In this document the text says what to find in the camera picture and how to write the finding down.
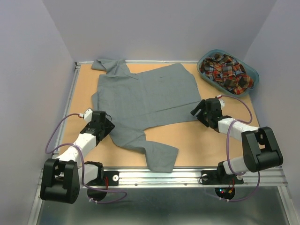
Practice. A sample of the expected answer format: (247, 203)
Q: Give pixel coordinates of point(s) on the teal plastic basket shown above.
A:
(249, 70)

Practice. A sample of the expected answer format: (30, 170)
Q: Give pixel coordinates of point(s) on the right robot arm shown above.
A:
(259, 145)

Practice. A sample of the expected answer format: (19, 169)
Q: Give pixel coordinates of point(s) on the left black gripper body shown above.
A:
(107, 127)

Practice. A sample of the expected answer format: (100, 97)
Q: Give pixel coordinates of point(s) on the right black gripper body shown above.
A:
(204, 116)

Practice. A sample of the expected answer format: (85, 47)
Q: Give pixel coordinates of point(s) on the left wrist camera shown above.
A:
(87, 115)

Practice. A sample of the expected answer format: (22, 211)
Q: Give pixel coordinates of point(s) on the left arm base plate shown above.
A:
(112, 178)

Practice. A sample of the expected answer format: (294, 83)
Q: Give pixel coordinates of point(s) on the grey long sleeve shirt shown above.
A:
(136, 102)

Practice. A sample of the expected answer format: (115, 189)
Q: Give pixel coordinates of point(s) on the aluminium front rail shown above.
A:
(188, 177)

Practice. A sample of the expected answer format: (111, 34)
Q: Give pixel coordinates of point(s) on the plaid long sleeve shirt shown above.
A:
(226, 72)

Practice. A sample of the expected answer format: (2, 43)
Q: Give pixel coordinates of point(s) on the aluminium rail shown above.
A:
(188, 177)
(146, 61)

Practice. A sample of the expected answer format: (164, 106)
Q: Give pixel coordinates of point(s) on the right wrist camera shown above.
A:
(222, 103)

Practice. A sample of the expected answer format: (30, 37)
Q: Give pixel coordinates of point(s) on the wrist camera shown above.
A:
(87, 115)
(222, 103)

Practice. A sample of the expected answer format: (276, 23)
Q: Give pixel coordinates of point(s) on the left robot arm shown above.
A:
(64, 176)

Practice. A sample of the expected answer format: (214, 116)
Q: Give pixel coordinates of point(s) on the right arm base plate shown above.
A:
(213, 177)

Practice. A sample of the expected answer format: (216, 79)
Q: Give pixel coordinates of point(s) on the aluminium back rail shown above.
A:
(146, 61)

